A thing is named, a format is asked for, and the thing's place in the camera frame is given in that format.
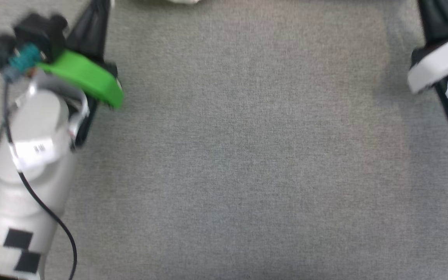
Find black cable teal plug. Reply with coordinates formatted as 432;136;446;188
0;43;79;280

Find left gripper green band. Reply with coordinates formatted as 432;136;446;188
37;0;125;151

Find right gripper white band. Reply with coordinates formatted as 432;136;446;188
408;0;448;130

